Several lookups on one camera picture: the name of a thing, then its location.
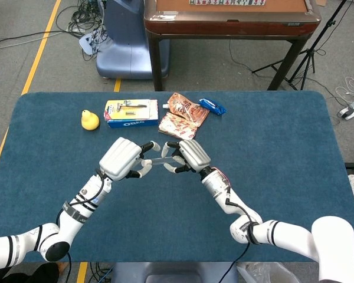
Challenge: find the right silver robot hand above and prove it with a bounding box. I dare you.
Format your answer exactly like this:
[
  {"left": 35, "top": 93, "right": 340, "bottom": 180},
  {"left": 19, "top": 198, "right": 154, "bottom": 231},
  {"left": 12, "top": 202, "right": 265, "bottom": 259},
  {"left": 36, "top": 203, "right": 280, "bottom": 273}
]
[{"left": 160, "top": 139, "right": 212, "bottom": 175}]

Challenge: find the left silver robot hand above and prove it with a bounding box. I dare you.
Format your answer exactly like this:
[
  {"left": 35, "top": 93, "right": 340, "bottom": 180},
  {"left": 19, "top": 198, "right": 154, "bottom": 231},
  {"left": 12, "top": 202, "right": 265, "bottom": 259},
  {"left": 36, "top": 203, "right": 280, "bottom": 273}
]
[{"left": 99, "top": 137, "right": 162, "bottom": 182}]

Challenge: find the clear glass test tube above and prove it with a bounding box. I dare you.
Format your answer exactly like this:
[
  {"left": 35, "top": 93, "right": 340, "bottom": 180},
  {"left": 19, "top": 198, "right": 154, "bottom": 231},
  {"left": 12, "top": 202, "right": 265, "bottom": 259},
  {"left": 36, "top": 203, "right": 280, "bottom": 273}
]
[{"left": 149, "top": 156, "right": 178, "bottom": 165}]

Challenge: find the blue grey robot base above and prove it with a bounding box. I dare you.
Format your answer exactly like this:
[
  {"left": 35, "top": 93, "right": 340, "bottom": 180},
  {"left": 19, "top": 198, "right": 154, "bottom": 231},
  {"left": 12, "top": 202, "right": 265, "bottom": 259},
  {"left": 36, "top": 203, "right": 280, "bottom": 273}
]
[{"left": 96, "top": 0, "right": 171, "bottom": 80}]

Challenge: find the white red snack bag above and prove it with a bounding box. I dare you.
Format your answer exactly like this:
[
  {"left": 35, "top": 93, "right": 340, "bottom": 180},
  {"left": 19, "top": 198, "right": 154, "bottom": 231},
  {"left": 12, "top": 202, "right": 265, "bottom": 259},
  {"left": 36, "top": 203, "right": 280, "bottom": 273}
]
[{"left": 158, "top": 111, "right": 199, "bottom": 144}]

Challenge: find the blue Oreo box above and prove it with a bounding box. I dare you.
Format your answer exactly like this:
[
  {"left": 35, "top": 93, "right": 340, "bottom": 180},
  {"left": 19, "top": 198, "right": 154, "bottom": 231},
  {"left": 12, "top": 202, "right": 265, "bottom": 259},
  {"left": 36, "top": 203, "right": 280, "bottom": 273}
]
[{"left": 103, "top": 99, "right": 159, "bottom": 129}]

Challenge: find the orange spout pouch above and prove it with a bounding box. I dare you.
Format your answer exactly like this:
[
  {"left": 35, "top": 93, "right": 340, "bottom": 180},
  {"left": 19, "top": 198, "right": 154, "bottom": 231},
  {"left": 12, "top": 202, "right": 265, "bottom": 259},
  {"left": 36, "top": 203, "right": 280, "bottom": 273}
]
[{"left": 162, "top": 92, "right": 210, "bottom": 127}]

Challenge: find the yellow pear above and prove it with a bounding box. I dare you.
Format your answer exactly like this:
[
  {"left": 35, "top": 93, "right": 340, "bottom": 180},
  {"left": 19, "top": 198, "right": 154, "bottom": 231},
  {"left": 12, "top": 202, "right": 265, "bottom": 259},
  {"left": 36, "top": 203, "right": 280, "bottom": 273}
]
[{"left": 81, "top": 109, "right": 100, "bottom": 131}]

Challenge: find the razor blister pack yellow card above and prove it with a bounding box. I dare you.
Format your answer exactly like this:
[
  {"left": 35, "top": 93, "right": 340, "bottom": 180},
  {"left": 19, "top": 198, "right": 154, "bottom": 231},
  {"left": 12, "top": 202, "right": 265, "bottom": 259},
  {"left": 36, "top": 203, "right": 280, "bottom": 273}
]
[{"left": 105, "top": 99, "right": 155, "bottom": 120}]

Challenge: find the blue snack packet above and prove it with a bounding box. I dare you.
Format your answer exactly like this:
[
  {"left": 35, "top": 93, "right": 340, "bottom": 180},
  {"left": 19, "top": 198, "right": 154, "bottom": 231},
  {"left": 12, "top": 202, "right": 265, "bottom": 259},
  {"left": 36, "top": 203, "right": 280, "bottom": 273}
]
[{"left": 198, "top": 98, "right": 227, "bottom": 116}]

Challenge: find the blue felt table cover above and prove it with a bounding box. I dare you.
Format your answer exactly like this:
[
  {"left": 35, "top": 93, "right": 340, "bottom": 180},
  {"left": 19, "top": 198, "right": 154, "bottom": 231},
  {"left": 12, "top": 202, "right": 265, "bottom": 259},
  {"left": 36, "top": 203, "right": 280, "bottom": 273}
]
[{"left": 0, "top": 90, "right": 354, "bottom": 263}]

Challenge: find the grey robot torso base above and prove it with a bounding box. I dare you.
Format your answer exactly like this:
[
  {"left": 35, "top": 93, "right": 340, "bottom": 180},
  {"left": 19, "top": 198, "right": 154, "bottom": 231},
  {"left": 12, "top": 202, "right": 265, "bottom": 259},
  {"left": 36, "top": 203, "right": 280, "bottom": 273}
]
[{"left": 110, "top": 261, "right": 239, "bottom": 283}]

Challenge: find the brown mahjong table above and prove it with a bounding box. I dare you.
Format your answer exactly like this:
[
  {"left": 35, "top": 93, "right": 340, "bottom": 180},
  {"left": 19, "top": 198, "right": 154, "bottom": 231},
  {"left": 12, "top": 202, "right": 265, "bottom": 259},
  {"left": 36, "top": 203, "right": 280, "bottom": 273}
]
[{"left": 143, "top": 0, "right": 322, "bottom": 91}]

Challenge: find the clear plastic bag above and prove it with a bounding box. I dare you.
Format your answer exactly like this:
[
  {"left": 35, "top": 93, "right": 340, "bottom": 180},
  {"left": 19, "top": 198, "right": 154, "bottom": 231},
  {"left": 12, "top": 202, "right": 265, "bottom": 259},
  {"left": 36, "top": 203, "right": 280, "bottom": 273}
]
[{"left": 235, "top": 261, "right": 303, "bottom": 283}]

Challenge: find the person in black clothes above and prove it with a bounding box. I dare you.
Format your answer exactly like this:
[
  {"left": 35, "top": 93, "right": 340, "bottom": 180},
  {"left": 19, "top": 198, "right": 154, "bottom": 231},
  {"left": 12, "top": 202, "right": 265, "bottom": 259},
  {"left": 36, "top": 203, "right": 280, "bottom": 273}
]
[{"left": 0, "top": 261, "right": 68, "bottom": 283}]

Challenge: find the black tripod stand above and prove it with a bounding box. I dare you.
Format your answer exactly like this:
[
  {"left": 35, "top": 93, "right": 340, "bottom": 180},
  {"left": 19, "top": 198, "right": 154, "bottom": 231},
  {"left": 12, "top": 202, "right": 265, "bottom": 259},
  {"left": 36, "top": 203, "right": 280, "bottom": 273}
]
[{"left": 251, "top": 0, "right": 354, "bottom": 91}]

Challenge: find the face-up mahjong tile row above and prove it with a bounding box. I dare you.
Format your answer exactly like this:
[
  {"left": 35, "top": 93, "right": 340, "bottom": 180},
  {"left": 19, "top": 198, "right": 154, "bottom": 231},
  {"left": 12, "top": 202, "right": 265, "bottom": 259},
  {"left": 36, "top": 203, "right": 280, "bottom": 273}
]
[{"left": 189, "top": 0, "right": 266, "bottom": 6}]

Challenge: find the white power strip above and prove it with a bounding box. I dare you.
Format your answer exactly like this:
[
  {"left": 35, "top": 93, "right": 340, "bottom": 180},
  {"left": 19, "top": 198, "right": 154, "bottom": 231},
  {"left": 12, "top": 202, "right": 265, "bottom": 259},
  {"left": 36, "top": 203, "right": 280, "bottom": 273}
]
[{"left": 337, "top": 99, "right": 354, "bottom": 120}]

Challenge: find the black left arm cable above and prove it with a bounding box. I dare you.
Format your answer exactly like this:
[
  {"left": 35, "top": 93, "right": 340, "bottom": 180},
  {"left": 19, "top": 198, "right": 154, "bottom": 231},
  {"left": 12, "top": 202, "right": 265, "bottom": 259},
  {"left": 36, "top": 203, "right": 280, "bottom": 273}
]
[{"left": 55, "top": 169, "right": 107, "bottom": 283}]

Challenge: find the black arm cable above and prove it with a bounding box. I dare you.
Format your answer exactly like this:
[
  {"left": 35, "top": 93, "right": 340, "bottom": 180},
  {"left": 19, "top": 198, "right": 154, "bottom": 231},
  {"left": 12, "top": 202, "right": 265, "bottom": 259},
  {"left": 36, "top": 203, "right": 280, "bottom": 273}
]
[
  {"left": 55, "top": 169, "right": 107, "bottom": 283},
  {"left": 221, "top": 188, "right": 264, "bottom": 283}
]

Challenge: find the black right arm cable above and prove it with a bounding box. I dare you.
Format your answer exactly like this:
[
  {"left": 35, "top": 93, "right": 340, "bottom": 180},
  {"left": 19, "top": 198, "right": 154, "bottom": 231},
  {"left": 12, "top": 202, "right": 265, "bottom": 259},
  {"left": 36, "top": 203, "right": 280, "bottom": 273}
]
[{"left": 221, "top": 188, "right": 264, "bottom": 283}]

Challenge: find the tangled black cable bundle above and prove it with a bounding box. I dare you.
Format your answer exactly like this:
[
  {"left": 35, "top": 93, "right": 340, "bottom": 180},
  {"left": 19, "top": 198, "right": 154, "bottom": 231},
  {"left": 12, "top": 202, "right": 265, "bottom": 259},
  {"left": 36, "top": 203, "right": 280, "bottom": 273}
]
[{"left": 55, "top": 0, "right": 109, "bottom": 61}]

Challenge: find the long black floor cable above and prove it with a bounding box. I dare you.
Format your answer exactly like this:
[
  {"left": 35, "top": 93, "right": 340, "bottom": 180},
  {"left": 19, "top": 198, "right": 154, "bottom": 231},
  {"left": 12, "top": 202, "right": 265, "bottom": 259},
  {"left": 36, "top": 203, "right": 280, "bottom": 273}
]
[{"left": 0, "top": 29, "right": 68, "bottom": 51}]

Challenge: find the white cable coil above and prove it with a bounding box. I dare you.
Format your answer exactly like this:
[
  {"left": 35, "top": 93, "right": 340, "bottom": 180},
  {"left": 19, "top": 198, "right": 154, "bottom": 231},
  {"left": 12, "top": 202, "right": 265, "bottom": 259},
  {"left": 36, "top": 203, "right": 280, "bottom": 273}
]
[{"left": 335, "top": 76, "right": 354, "bottom": 104}]

